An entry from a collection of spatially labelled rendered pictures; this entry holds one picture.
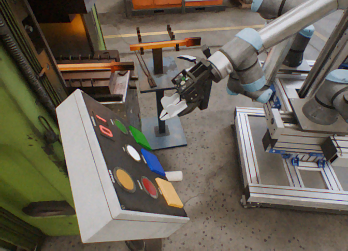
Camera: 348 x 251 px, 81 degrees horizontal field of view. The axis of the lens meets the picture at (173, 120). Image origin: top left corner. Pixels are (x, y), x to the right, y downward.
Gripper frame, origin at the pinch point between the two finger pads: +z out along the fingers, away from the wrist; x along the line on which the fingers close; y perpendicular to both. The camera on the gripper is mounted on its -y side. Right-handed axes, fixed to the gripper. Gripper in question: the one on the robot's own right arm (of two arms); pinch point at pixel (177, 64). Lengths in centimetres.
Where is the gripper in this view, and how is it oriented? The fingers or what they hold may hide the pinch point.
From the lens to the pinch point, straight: 99.0
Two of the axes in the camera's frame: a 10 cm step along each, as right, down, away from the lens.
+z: -10.0, 0.4, -0.4
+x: -0.5, -7.3, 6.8
